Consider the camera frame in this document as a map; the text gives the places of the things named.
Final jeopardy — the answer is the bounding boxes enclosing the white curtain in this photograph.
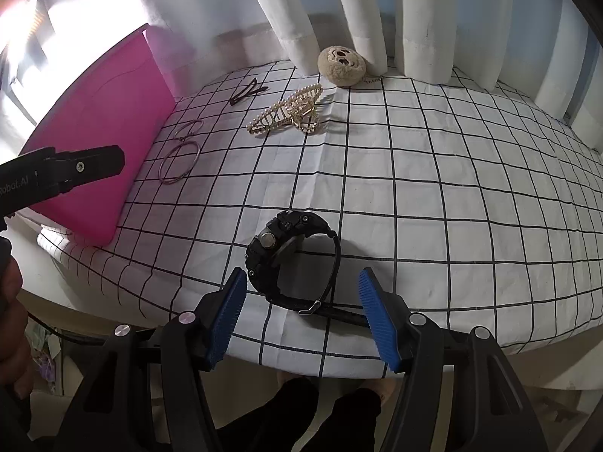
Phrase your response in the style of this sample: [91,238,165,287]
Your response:
[101,0,603,151]

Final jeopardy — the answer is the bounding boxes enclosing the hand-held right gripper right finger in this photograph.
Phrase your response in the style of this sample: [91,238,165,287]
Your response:
[357,267,549,452]

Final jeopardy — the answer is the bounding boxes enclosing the black triangular hair clip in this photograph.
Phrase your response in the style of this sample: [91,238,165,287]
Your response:
[229,78,269,105]

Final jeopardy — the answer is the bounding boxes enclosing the pink plastic basin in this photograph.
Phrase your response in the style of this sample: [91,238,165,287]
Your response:
[18,23,176,246]

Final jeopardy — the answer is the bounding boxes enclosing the person's black pants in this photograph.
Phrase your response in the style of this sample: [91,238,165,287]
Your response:
[226,377,382,452]

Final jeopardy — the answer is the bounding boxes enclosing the beige plush ball hair tie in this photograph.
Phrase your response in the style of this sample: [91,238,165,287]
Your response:
[317,45,368,87]

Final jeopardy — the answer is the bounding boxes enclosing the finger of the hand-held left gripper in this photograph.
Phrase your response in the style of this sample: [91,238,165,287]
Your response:
[44,145,126,195]

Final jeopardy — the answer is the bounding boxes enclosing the person's right foot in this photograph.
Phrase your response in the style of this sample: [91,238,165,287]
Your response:
[360,380,394,406]

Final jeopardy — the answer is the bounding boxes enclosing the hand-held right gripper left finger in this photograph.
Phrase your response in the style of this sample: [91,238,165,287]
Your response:
[61,266,249,452]

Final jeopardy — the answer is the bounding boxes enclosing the white checked tablecloth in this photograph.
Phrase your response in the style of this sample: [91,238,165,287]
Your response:
[37,61,603,380]

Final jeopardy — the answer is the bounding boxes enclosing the pearl hair claw clip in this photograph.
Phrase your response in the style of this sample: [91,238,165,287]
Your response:
[246,83,331,136]

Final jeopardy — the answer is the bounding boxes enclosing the black digital wristwatch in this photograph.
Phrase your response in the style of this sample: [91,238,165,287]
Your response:
[245,209,373,327]

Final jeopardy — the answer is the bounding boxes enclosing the black cable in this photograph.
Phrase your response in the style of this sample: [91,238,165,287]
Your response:
[28,311,114,345]

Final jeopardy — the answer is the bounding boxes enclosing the person's left hand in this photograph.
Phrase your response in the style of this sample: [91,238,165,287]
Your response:
[0,238,35,412]

